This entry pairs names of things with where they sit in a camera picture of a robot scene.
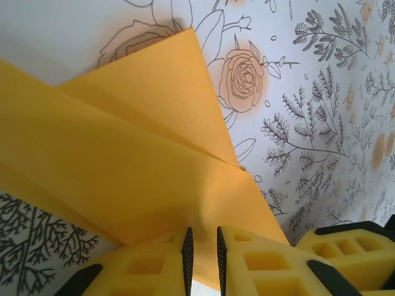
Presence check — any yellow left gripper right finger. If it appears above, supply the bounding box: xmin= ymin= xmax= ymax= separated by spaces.
xmin=216 ymin=226 xmax=356 ymax=296

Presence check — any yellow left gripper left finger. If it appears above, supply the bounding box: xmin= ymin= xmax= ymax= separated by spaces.
xmin=61 ymin=226 xmax=194 ymax=296

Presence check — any orange cloth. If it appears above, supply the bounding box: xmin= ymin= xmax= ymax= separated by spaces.
xmin=0 ymin=27 xmax=288 ymax=287

